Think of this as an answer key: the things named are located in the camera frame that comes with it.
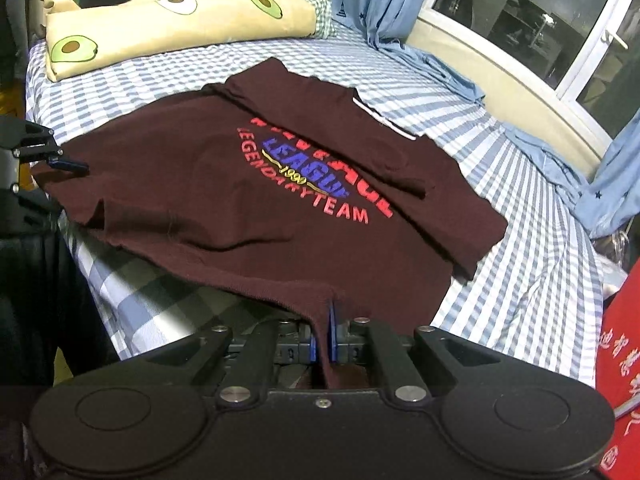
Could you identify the yellow avocado print pillow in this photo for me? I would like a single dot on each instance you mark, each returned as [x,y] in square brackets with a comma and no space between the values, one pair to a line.
[165,30]

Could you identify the white framed window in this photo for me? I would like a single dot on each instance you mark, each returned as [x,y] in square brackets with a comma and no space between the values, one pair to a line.
[525,15]

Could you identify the silver metal rod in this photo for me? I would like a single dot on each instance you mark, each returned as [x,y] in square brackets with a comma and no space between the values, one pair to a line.
[627,408]

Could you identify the red printed bag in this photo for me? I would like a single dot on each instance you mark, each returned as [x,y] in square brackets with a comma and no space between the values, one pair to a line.
[622,360]

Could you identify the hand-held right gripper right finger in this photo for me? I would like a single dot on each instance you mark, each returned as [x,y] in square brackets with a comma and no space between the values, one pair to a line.
[331,335]

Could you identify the dark cloth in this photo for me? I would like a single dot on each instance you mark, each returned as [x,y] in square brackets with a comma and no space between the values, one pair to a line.
[35,305]

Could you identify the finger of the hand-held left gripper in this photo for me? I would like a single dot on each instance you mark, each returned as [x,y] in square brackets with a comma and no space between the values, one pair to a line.
[67,163]

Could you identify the clear plastic bag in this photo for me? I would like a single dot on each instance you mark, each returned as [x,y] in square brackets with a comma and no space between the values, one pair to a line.
[617,265]

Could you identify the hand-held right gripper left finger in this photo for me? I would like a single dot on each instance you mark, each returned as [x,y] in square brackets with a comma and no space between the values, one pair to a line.
[313,351]

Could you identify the green checked pillow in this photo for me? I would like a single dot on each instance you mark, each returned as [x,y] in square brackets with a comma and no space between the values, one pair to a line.
[321,15]

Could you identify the maroon printed t-shirt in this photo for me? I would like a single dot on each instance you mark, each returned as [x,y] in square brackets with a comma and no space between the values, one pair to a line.
[225,200]

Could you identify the checked blue white bed sheet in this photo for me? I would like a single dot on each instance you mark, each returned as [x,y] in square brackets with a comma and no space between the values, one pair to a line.
[525,285]

